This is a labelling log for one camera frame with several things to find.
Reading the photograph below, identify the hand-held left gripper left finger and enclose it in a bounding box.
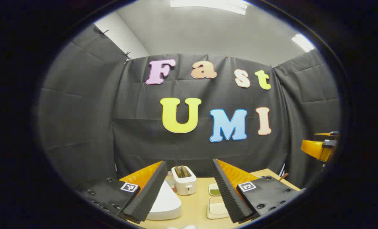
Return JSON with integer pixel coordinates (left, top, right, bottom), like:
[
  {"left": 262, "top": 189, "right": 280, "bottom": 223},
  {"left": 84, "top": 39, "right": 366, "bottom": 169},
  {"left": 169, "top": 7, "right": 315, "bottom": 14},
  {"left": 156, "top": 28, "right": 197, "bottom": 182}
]
[{"left": 78, "top": 161, "right": 168, "bottom": 225}]

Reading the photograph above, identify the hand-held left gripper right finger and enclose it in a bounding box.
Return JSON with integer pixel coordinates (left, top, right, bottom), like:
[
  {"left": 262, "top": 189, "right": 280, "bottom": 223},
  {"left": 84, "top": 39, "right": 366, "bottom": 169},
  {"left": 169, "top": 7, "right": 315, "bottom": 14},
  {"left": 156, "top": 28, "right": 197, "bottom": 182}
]
[{"left": 212, "top": 158, "right": 301, "bottom": 224}]

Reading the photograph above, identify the clear container of rice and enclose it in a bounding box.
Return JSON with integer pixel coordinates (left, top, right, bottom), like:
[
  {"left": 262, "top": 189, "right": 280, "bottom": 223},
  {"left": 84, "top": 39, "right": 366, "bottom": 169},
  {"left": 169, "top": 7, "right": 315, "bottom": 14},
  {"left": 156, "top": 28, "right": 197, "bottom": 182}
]
[{"left": 206, "top": 197, "right": 231, "bottom": 220}]

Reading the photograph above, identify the white rice cooker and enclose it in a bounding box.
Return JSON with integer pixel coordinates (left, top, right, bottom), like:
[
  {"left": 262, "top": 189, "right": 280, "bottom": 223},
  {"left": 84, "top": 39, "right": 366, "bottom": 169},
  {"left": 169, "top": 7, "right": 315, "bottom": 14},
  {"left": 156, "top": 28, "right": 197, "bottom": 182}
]
[{"left": 146, "top": 180, "right": 182, "bottom": 220}]

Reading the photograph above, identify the white divided dish of beans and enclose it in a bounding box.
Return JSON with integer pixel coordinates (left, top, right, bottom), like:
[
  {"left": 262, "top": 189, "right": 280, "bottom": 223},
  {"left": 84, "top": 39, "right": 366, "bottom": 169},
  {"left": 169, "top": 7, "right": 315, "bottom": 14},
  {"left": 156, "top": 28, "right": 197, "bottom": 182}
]
[{"left": 208, "top": 183, "right": 222, "bottom": 196}]

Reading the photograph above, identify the clear bottle with red label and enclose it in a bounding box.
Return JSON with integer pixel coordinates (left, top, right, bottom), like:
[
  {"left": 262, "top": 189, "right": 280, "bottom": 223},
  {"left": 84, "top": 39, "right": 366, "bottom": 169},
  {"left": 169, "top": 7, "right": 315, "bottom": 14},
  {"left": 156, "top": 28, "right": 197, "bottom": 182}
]
[{"left": 165, "top": 171, "right": 177, "bottom": 192}]

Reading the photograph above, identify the white toaster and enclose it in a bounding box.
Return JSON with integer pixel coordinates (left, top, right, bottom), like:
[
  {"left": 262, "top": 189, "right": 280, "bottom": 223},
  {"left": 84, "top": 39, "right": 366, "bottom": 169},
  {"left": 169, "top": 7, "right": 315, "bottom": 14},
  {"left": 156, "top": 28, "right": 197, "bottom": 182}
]
[{"left": 171, "top": 166, "right": 197, "bottom": 195}]

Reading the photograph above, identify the black backdrop cloth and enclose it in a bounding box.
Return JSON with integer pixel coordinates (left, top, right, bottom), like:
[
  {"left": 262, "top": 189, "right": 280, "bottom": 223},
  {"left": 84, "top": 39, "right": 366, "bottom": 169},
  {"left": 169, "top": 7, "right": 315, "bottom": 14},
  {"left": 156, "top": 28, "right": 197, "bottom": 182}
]
[{"left": 38, "top": 24, "right": 341, "bottom": 191}]

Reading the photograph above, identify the small ceiling light panel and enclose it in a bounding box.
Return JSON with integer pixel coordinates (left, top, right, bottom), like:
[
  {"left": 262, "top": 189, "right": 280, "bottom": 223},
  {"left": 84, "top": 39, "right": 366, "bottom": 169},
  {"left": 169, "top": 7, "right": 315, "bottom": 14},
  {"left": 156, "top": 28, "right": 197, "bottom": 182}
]
[{"left": 291, "top": 33, "right": 315, "bottom": 52}]

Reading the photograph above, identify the long ceiling light panel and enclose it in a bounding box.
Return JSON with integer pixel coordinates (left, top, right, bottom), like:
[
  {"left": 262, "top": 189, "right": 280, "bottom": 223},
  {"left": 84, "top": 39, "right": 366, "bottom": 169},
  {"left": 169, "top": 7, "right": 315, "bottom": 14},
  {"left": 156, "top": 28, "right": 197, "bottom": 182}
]
[{"left": 170, "top": 0, "right": 250, "bottom": 15}]

